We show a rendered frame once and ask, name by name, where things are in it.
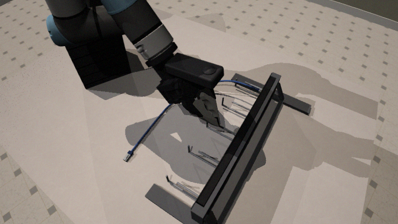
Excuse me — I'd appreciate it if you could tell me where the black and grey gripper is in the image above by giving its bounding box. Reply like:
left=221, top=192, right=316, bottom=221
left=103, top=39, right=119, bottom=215
left=146, top=42, right=220, bottom=127

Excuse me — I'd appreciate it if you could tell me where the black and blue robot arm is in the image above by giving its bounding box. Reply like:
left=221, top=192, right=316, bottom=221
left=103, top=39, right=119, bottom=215
left=45, top=0, right=224, bottom=89

